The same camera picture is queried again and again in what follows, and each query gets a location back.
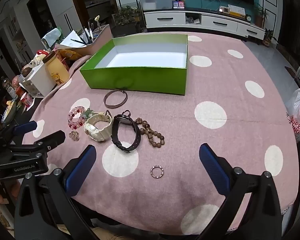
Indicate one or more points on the beige pen holder box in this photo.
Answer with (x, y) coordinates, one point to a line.
(102, 37)

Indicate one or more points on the tall potted plant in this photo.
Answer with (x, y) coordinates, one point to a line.
(260, 17)

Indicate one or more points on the white drawer organizer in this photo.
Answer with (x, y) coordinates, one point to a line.
(42, 80)

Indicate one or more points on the yellow snack packet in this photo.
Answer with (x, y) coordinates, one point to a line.
(70, 53)

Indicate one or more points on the green cardboard box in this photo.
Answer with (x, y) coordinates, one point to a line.
(140, 80)

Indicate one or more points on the red cup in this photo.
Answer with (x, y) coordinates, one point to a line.
(26, 101)

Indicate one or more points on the small potted plant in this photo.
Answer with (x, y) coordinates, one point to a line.
(269, 38)

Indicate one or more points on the white red plastic bag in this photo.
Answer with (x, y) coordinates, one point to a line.
(296, 110)

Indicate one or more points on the small alarm clock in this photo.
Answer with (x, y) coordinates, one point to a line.
(248, 18)

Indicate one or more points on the brown round bun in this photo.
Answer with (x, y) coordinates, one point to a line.
(27, 71)

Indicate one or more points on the bundle of pens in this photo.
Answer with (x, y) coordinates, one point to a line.
(88, 33)

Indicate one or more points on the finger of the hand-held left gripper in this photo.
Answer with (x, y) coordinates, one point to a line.
(51, 140)
(26, 126)

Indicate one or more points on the items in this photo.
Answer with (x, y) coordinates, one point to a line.
(92, 128)

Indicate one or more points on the white paper sheets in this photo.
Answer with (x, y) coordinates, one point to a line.
(72, 40)

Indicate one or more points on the clear storage bin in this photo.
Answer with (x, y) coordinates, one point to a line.
(156, 3)

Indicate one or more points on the small blue red box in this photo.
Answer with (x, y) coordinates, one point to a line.
(178, 4)

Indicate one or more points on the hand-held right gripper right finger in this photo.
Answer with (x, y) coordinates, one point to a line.
(213, 170)

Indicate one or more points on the pink polka dot tablecloth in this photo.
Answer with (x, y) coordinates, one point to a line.
(230, 142)

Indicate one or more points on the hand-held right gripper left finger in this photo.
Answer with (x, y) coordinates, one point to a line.
(82, 171)

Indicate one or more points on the potted plants on rack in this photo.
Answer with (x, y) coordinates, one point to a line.
(126, 15)

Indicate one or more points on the dark metal bangle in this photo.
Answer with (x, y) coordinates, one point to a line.
(105, 101)

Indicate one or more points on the white green packet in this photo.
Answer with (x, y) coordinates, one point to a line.
(52, 37)

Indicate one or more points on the yellow bear bottle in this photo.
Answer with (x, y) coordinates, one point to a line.
(56, 72)

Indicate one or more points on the black wristwatch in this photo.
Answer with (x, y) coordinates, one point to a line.
(126, 118)

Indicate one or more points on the white tv cabinet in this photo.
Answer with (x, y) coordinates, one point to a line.
(170, 20)

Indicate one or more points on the yellow white box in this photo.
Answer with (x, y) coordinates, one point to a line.
(236, 10)

